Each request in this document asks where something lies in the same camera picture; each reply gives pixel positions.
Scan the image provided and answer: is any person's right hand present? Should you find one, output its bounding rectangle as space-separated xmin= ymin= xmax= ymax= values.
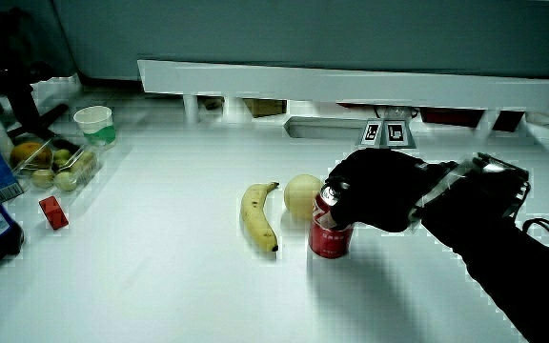
xmin=324 ymin=107 xmax=450 ymax=234

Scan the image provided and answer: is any red cola can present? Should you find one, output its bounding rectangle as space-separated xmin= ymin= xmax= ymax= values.
xmin=308 ymin=182 xmax=356 ymax=260

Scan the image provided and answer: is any person's right forearm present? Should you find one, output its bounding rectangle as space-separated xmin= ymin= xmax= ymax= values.
xmin=410 ymin=151 xmax=549 ymax=343

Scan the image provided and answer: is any pale yellow round fruit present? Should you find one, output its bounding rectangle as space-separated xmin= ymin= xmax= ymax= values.
xmin=283 ymin=173 xmax=324 ymax=221

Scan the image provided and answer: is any white rectangular tray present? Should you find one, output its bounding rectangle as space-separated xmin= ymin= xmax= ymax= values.
xmin=283 ymin=115 xmax=367 ymax=141

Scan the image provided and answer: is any dark red box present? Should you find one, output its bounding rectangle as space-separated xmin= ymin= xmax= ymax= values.
xmin=418 ymin=107 xmax=486 ymax=128
xmin=492 ymin=110 xmax=526 ymax=133

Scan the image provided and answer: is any white raised shelf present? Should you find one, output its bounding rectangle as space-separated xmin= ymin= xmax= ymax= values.
xmin=136 ymin=59 xmax=549 ymax=140

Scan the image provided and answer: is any yellow banana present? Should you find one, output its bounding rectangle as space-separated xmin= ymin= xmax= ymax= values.
xmin=239 ymin=181 xmax=281 ymax=253

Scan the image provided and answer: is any brown cardboard box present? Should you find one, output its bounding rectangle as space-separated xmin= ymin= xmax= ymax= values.
xmin=242 ymin=97 xmax=288 ymax=119

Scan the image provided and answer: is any clear plastic fruit tray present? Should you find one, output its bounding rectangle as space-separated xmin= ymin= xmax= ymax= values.
xmin=10 ymin=136 xmax=103 ymax=194

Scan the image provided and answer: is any white and green paper cup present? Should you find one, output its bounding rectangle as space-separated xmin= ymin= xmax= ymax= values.
xmin=72 ymin=105 xmax=117 ymax=148

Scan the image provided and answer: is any small red box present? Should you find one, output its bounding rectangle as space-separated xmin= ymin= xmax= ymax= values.
xmin=38 ymin=195 xmax=71 ymax=232

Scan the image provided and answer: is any orange fruit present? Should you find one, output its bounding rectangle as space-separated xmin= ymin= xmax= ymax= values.
xmin=9 ymin=141 xmax=53 ymax=171

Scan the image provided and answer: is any black camera stand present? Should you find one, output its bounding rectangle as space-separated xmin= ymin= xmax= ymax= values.
xmin=0 ymin=6 xmax=71 ymax=140

